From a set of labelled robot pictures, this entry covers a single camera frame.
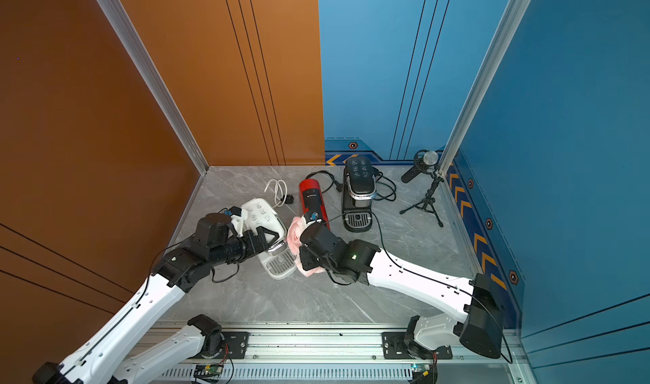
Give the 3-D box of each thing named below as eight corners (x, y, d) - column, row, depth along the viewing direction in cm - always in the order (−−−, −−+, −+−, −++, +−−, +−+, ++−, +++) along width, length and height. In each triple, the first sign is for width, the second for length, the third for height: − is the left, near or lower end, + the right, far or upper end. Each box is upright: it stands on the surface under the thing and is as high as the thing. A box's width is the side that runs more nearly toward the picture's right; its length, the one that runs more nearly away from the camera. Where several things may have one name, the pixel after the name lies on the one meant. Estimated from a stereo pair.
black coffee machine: (342, 232, 100) (344, 195, 82) (341, 196, 112) (342, 156, 93) (371, 232, 100) (379, 195, 82) (367, 196, 112) (373, 156, 93)
